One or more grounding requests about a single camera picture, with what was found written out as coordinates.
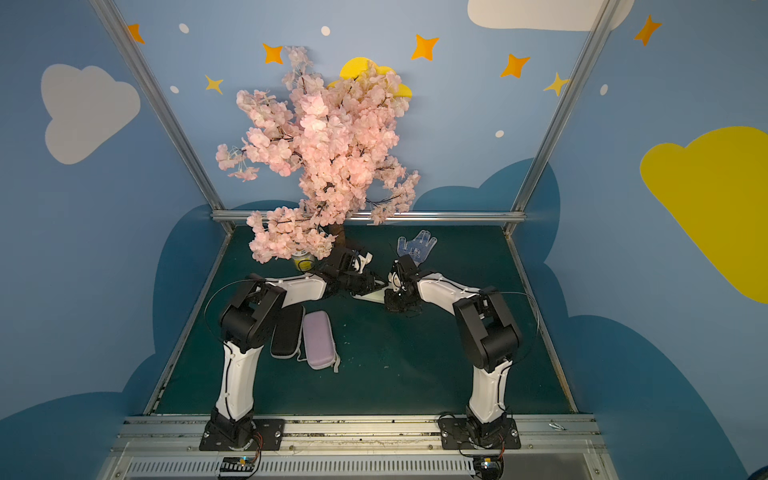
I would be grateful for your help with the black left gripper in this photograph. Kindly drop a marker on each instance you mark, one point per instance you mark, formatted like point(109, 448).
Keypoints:
point(363, 283)

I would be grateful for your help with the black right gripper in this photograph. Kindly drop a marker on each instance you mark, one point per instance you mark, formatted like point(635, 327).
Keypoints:
point(395, 294)

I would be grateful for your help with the black zippered umbrella case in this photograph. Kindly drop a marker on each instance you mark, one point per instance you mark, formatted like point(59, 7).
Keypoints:
point(287, 335)

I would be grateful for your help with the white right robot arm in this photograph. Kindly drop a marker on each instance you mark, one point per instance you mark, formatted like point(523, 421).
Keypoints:
point(490, 338)

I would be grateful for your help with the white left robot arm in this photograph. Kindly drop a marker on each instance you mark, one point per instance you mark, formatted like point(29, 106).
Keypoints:
point(248, 322)

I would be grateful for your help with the blue dotted work glove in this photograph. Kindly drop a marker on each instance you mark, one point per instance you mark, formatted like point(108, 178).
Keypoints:
point(418, 248)

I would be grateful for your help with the pink cherry blossom tree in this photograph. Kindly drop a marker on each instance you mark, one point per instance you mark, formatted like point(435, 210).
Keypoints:
point(339, 137)

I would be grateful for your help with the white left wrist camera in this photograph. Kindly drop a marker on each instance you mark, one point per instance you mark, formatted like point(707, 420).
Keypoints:
point(361, 260)

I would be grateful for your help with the aluminium frame post left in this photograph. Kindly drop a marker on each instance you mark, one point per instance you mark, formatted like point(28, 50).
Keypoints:
point(114, 23)

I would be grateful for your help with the aluminium frame post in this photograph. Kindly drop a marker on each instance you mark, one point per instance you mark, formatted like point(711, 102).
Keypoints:
point(114, 23)
point(584, 65)

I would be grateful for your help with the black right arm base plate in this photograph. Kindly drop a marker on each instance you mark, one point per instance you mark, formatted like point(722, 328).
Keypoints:
point(465, 433)

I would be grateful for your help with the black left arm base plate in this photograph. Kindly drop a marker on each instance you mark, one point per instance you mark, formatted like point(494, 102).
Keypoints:
point(260, 434)

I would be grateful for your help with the aluminium front rail base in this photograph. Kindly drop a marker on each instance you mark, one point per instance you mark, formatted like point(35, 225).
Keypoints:
point(549, 446)

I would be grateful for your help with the aluminium frame post right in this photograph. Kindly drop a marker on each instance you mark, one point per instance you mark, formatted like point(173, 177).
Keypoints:
point(584, 65)

